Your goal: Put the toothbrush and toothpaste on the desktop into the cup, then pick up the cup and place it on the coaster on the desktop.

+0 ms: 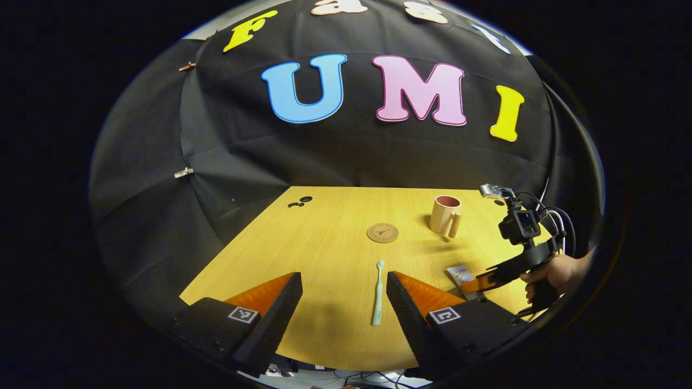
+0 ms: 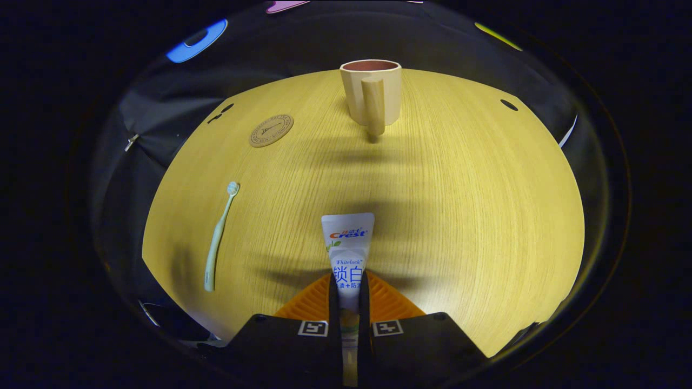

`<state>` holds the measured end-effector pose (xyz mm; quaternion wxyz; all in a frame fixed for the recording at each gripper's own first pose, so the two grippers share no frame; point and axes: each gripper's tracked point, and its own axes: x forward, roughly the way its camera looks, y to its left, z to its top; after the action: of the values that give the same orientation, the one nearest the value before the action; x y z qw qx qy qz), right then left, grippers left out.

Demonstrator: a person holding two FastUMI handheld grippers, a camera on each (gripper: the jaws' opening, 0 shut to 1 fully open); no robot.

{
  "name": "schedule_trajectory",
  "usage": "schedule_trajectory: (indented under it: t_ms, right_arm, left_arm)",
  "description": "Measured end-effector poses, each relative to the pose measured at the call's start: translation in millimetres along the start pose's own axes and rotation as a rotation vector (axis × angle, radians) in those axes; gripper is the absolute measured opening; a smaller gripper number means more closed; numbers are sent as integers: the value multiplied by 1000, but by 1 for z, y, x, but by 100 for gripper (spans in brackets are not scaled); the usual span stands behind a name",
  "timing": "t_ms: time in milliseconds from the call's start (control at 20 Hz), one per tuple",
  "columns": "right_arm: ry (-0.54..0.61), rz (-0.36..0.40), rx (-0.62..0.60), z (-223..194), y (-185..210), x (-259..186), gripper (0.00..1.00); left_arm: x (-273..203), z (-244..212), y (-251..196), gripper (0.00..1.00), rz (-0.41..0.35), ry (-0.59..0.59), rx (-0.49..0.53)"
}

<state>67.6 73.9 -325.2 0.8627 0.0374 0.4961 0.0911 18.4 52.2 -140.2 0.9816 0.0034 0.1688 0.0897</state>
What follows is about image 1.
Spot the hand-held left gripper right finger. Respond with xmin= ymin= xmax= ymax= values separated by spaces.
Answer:
xmin=385 ymin=271 xmax=531 ymax=382

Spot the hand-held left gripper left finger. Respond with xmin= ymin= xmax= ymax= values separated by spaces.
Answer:
xmin=172 ymin=271 xmax=304 ymax=378

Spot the white toothpaste tube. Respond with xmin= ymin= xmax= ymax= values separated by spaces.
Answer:
xmin=446 ymin=264 xmax=480 ymax=296

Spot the pale green toothbrush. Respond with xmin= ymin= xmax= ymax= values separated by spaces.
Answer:
xmin=371 ymin=260 xmax=386 ymax=327

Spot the beige cup with brown inside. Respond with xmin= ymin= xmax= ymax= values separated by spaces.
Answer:
xmin=429 ymin=194 xmax=463 ymax=240

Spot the round cork coaster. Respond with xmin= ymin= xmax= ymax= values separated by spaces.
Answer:
xmin=366 ymin=222 xmax=400 ymax=244

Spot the wooden desktop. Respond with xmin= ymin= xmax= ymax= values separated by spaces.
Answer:
xmin=179 ymin=186 xmax=542 ymax=373

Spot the black backdrop cloth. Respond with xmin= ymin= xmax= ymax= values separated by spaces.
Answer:
xmin=89 ymin=0 xmax=606 ymax=336

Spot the gripper cable bundle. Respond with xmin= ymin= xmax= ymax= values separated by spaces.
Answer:
xmin=519 ymin=191 xmax=577 ymax=256

